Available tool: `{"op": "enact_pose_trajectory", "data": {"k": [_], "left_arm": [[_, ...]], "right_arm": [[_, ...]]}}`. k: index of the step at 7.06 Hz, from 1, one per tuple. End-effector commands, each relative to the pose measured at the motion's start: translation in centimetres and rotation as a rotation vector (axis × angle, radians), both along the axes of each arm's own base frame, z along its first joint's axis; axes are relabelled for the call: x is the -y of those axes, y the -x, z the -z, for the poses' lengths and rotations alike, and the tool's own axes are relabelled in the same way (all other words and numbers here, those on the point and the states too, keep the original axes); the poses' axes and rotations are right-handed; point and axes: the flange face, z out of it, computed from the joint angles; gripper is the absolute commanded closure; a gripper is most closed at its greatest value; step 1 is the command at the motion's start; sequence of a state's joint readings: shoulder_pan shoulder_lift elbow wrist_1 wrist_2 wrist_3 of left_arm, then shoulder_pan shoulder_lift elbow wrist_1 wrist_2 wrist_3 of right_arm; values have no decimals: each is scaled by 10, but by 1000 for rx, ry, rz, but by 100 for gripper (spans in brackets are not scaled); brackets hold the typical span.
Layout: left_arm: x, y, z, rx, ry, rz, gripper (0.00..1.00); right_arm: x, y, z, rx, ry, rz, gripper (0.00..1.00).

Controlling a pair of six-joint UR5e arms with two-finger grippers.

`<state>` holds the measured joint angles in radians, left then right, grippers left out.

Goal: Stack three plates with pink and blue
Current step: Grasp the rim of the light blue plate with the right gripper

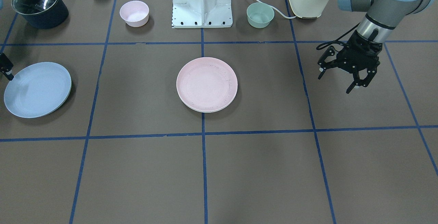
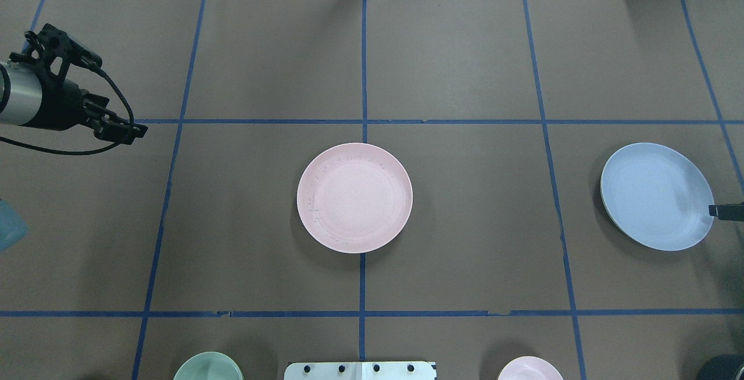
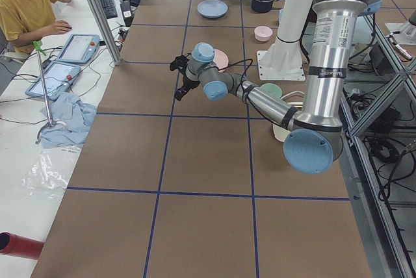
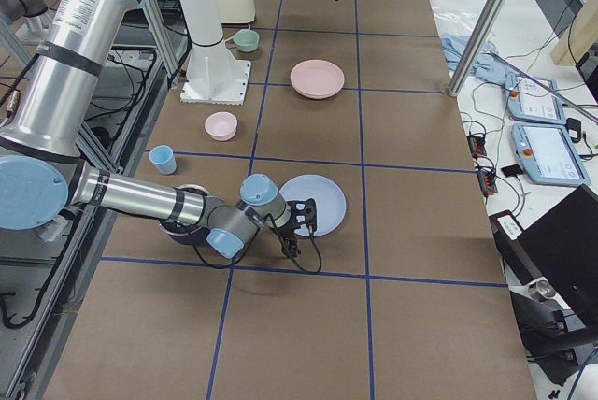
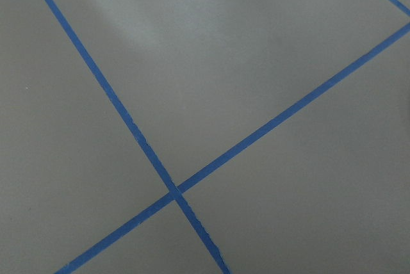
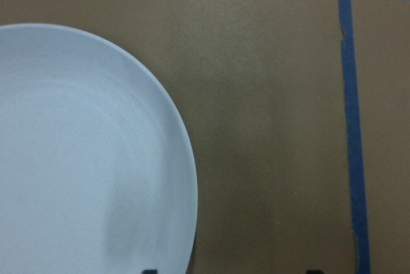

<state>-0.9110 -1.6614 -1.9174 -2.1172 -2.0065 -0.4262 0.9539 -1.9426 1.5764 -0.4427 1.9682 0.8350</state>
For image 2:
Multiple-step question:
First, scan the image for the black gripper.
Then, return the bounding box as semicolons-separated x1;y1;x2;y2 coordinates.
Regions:
9;24;148;145

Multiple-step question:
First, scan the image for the light blue plate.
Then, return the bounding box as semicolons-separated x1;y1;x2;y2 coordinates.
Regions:
600;142;714;251

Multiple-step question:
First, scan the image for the pink plate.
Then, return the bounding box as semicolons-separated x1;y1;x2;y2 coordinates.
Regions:
296;142;413;254

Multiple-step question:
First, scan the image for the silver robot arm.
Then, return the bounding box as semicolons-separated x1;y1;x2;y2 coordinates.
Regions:
1;23;148;156

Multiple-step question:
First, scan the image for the dark blue pot with lid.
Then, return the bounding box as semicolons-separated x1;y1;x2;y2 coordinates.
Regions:
695;354;743;379

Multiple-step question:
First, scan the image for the pink bowl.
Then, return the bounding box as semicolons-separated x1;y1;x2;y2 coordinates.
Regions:
497;356;563;379

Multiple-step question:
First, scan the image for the green bowl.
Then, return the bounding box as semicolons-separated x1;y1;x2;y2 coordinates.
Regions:
173;352;244;380

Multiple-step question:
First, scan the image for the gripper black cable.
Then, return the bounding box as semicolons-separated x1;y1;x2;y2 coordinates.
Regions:
0;49;135;156

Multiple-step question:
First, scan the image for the white camera pole base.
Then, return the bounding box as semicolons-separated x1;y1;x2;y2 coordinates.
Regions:
284;361;438;379

